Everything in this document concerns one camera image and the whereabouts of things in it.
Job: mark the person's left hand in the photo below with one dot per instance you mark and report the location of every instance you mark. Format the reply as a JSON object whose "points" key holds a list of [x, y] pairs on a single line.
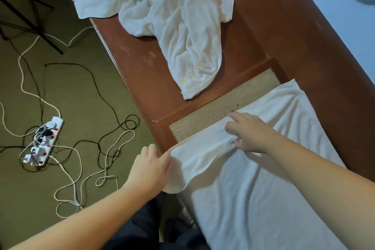
{"points": [[146, 170]]}

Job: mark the person's right hand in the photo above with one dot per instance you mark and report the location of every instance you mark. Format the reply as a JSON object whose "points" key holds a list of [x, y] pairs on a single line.
{"points": [[252, 135]]}

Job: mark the person's right thumb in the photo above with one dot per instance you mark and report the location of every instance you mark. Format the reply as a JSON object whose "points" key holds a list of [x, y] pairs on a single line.
{"points": [[239, 142]]}

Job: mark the person's left thumb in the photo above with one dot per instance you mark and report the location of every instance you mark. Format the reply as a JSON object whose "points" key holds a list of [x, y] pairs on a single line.
{"points": [[165, 162]]}

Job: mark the white towel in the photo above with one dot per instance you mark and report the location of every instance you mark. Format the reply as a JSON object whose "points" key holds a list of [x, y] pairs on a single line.
{"points": [[175, 9], [263, 200]]}

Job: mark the person's right forearm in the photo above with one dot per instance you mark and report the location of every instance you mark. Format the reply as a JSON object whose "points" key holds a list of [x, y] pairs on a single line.
{"points": [[322, 182]]}

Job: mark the person's left forearm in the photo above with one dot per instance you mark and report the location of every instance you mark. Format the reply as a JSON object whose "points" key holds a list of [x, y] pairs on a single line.
{"points": [[88, 220]]}

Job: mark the person's dark trousers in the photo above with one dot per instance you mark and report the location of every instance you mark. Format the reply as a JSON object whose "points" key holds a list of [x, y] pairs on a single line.
{"points": [[152, 229]]}

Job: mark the brown wooden bench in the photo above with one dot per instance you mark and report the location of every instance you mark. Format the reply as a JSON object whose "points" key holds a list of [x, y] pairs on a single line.
{"points": [[140, 77]]}

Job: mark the black plug adapter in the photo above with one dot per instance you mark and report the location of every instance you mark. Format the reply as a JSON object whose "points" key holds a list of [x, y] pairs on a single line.
{"points": [[47, 133]]}

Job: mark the white power strip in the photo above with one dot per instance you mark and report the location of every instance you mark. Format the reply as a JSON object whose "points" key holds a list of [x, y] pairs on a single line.
{"points": [[44, 141]]}

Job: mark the crumpled white towel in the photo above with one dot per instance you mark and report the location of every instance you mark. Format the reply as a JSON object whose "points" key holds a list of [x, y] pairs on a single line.
{"points": [[175, 9]]}

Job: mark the black tripod stand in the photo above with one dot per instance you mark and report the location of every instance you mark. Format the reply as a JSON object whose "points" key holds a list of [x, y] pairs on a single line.
{"points": [[26, 18]]}

